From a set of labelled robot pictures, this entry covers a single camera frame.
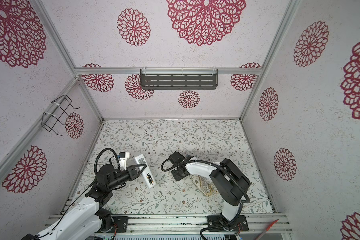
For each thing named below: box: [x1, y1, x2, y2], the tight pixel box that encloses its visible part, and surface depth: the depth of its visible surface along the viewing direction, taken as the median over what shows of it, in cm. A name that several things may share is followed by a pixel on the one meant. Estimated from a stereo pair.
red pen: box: [253, 218, 280, 240], surface depth 72 cm
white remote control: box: [134, 153, 157, 189], surface depth 77 cm
